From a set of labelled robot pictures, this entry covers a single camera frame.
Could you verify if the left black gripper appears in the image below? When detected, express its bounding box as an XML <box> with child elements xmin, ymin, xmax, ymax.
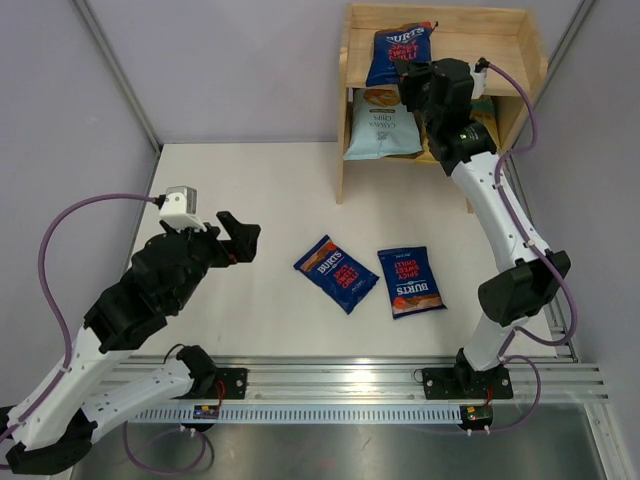
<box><xmin>164</xmin><ymin>211</ymin><xmax>260</xmax><ymax>312</ymax></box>

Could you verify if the blue burts chips bag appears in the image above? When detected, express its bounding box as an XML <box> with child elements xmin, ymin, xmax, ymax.
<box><xmin>377</xmin><ymin>246</ymin><xmax>446</xmax><ymax>320</ymax></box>
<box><xmin>293</xmin><ymin>235</ymin><xmax>379</xmax><ymax>315</ymax></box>
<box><xmin>365</xmin><ymin>22</ymin><xmax>438</xmax><ymax>87</ymax></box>

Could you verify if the light blue cassava chips bag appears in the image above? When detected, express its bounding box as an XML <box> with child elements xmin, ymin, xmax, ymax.
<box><xmin>344</xmin><ymin>87</ymin><xmax>423</xmax><ymax>161</ymax></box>

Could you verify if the large yellow kettle chips bag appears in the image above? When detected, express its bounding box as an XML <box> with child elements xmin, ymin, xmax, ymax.
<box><xmin>413</xmin><ymin>95</ymin><xmax>501</xmax><ymax>165</ymax></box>

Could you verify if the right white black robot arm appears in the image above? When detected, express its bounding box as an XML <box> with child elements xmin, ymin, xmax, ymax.
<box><xmin>395</xmin><ymin>58</ymin><xmax>571</xmax><ymax>400</ymax></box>

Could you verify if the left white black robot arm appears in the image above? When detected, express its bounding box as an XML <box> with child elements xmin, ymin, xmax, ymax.
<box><xmin>1</xmin><ymin>211</ymin><xmax>261</xmax><ymax>475</ymax></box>

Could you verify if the wooden two-tier shelf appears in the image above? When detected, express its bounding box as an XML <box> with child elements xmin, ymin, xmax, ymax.
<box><xmin>336</xmin><ymin>2</ymin><xmax>550</xmax><ymax>215</ymax></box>

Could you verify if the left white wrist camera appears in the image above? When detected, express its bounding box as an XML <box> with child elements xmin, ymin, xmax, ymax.
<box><xmin>160</xmin><ymin>186</ymin><xmax>206</xmax><ymax>232</ymax></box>

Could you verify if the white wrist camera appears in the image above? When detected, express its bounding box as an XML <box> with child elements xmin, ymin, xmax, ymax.
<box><xmin>160</xmin><ymin>186</ymin><xmax>206</xmax><ymax>232</ymax></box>
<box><xmin>469</xmin><ymin>57</ymin><xmax>490</xmax><ymax>100</ymax></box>

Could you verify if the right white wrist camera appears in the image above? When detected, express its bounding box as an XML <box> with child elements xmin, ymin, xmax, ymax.
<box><xmin>469</xmin><ymin>57</ymin><xmax>490</xmax><ymax>100</ymax></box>

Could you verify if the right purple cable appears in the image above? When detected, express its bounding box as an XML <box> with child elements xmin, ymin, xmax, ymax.
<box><xmin>479</xmin><ymin>58</ymin><xmax>580</xmax><ymax>436</ymax></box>

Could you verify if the purple cable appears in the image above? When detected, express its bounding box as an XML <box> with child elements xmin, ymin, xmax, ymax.
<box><xmin>479</xmin><ymin>58</ymin><xmax>580</xmax><ymax>436</ymax></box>
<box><xmin>0</xmin><ymin>193</ymin><xmax>217</xmax><ymax>474</ymax></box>

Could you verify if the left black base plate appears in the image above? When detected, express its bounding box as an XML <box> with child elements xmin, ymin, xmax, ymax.
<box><xmin>177</xmin><ymin>367</ymin><xmax>249</xmax><ymax>400</ymax></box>

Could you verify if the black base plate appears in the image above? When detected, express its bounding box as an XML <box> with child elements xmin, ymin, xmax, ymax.
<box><xmin>177</xmin><ymin>367</ymin><xmax>249</xmax><ymax>400</ymax></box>
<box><xmin>422</xmin><ymin>366</ymin><xmax>514</xmax><ymax>400</ymax></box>

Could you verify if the right aluminium frame post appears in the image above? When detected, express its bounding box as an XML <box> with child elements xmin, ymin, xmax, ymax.
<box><xmin>504</xmin><ymin>0</ymin><xmax>601</xmax><ymax>166</ymax></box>

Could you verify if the aluminium frame post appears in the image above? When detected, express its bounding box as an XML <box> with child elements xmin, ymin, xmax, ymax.
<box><xmin>69</xmin><ymin>0</ymin><xmax>163</xmax><ymax>159</ymax></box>
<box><xmin>504</xmin><ymin>0</ymin><xmax>601</xmax><ymax>166</ymax></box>

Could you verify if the aluminium mounting rail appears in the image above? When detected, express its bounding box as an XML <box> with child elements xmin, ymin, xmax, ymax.
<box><xmin>99</xmin><ymin>354</ymin><xmax>609</xmax><ymax>406</ymax></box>

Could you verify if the white slotted cable duct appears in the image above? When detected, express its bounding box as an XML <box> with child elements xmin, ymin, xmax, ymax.
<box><xmin>131</xmin><ymin>404</ymin><xmax>462</xmax><ymax>425</ymax></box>

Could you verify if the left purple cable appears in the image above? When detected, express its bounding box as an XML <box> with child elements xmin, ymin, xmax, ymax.
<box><xmin>0</xmin><ymin>193</ymin><xmax>217</xmax><ymax>474</ymax></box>

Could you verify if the left aluminium frame post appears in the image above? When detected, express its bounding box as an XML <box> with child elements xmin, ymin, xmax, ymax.
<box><xmin>69</xmin><ymin>0</ymin><xmax>163</xmax><ymax>159</ymax></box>

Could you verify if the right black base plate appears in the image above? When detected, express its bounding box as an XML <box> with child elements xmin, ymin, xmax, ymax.
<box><xmin>422</xmin><ymin>366</ymin><xmax>514</xmax><ymax>400</ymax></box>

